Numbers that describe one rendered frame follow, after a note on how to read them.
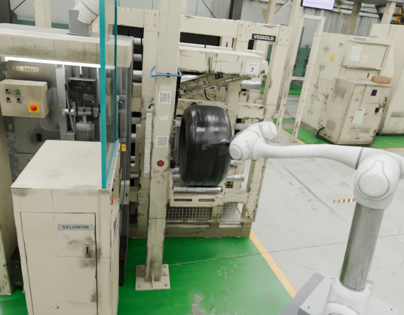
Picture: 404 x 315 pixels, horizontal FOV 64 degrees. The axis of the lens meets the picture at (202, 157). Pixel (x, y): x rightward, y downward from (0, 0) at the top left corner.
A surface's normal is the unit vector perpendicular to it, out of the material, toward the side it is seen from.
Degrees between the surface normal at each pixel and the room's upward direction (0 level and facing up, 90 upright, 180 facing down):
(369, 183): 82
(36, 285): 90
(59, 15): 90
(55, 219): 90
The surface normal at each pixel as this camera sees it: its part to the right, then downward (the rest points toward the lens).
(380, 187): -0.61, 0.11
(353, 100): 0.30, 0.41
